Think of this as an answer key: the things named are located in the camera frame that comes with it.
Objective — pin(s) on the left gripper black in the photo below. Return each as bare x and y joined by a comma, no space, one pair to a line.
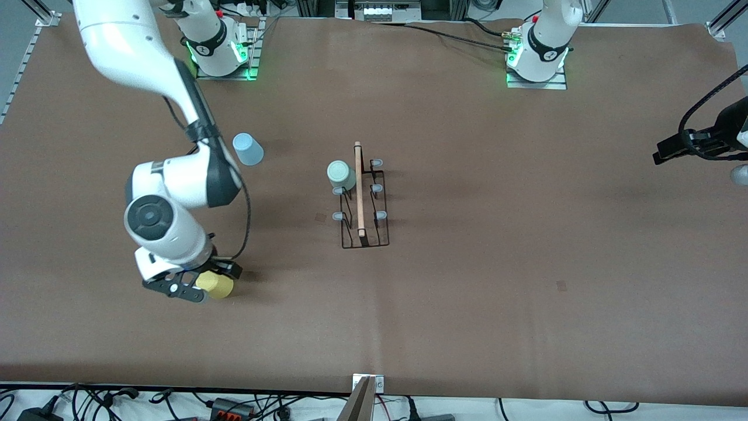
733,126

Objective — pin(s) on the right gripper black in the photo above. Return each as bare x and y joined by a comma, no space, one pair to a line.
224,267

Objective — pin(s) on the yellow plastic cup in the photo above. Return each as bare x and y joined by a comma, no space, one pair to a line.
221,287

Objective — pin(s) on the pale green plastic cup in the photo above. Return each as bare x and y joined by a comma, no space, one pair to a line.
339,172

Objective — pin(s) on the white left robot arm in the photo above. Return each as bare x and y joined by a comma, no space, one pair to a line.
543,41

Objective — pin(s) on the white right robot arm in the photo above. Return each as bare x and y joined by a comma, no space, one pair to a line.
175,181

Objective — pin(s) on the light blue plastic cup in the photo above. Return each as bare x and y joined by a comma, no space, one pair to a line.
248,151

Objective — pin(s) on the black orange connector box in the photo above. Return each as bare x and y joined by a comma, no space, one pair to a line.
231,407

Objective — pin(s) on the black mains plug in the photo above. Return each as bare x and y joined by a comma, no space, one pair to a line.
412,412

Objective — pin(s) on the brown table cover sheet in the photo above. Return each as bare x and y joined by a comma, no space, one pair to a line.
467,327

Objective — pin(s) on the black power adapter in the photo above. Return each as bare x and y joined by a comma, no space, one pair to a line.
38,416

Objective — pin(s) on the flat grey box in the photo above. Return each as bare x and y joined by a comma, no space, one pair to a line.
438,417

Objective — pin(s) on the white power strip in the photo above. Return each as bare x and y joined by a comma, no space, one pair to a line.
251,7

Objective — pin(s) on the metal terminal block unit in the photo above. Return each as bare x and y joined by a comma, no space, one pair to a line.
380,10

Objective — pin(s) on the aluminium frame profile with bracket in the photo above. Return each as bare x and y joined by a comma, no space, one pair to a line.
727,20
44,16

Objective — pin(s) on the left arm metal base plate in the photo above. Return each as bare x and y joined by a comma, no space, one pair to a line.
537,85

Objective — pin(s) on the grey camera support beam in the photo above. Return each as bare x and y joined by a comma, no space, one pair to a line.
357,406

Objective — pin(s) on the small metal mounting bracket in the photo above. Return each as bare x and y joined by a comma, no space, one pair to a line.
380,384

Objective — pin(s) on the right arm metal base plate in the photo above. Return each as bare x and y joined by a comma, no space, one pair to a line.
255,58

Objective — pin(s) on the perforated aluminium edge rail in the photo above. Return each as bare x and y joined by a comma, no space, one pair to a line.
20,73

